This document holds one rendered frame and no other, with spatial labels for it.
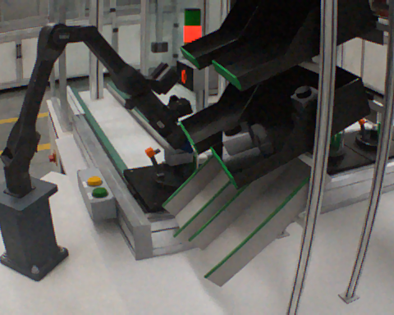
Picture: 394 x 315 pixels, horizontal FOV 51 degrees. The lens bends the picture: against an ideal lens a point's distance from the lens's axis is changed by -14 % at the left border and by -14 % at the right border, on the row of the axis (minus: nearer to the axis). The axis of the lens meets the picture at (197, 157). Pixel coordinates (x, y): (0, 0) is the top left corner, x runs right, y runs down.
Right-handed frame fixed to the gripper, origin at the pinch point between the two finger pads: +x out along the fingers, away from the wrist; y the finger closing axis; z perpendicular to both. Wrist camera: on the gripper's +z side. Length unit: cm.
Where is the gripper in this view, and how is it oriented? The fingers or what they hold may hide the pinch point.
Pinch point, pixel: (180, 139)
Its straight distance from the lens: 123.3
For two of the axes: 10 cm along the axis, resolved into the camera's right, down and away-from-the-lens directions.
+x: 5.6, 6.3, 5.4
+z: 7.2, -6.9, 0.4
